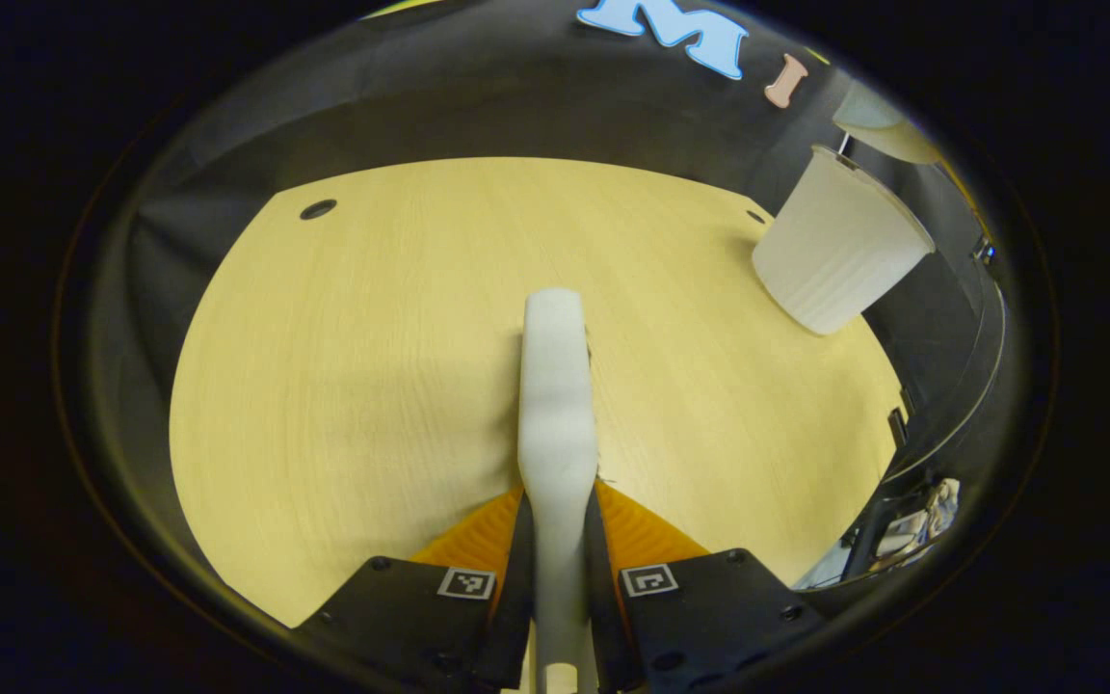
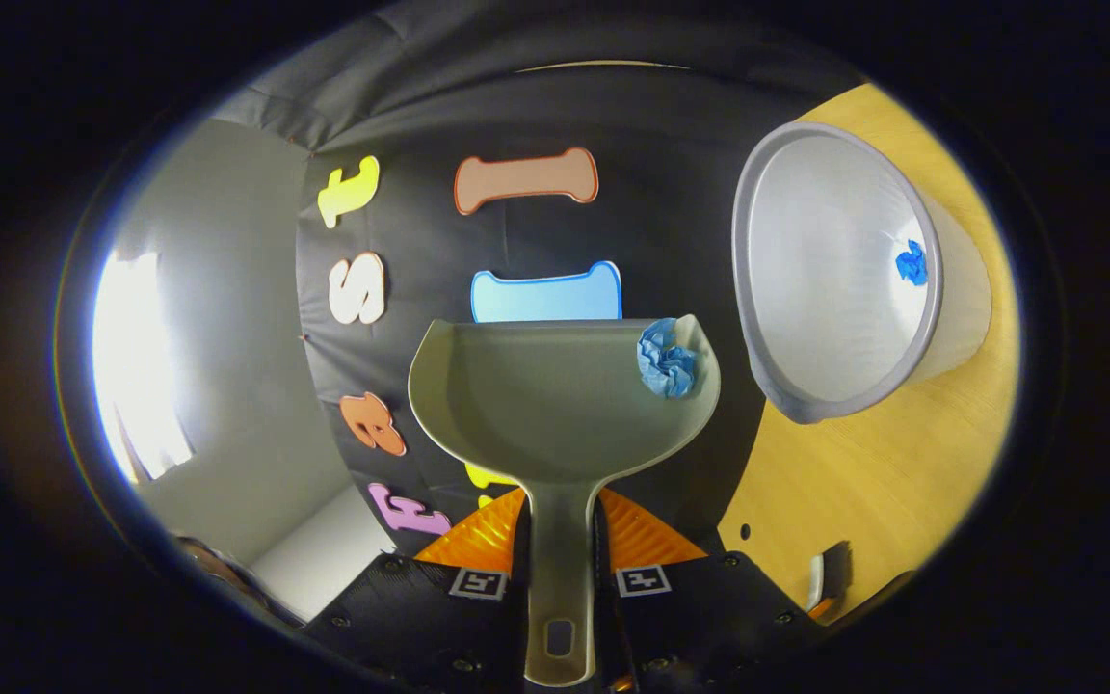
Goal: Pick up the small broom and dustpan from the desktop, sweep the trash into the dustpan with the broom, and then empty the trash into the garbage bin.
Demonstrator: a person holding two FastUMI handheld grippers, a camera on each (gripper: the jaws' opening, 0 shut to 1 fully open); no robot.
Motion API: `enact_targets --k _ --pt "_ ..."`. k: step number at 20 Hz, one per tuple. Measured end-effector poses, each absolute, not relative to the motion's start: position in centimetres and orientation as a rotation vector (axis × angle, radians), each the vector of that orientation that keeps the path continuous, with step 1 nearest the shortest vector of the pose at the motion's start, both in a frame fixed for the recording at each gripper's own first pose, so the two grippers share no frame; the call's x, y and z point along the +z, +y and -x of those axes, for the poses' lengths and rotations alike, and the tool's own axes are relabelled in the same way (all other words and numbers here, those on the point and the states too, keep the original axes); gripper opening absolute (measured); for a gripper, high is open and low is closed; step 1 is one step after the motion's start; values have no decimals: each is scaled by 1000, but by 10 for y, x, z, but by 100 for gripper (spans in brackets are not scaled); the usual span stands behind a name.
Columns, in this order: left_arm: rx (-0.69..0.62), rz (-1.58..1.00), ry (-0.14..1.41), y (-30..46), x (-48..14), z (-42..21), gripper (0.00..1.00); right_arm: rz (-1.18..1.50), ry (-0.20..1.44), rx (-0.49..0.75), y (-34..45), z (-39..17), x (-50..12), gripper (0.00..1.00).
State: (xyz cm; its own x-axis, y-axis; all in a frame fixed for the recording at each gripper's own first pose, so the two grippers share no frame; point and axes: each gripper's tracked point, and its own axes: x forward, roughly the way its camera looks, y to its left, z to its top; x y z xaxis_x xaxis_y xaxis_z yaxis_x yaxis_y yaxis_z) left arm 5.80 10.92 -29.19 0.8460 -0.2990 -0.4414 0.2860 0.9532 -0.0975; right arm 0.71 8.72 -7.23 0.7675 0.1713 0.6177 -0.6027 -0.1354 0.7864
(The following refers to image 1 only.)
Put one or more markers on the small white broom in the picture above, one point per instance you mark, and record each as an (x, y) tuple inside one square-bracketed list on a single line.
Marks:
[(555, 405)]

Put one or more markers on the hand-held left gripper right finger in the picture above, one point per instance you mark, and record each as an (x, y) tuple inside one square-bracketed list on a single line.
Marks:
[(605, 598)]

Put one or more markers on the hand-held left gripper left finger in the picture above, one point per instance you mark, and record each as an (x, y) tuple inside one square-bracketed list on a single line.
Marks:
[(515, 598)]

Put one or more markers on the wooden desktop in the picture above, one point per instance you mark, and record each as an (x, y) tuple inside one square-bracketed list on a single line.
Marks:
[(343, 386)]

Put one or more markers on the crumpled cloth pile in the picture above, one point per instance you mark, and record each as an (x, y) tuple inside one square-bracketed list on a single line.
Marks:
[(940, 501)]

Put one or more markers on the white garbage bin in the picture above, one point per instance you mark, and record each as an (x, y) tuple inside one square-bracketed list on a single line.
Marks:
[(834, 251)]

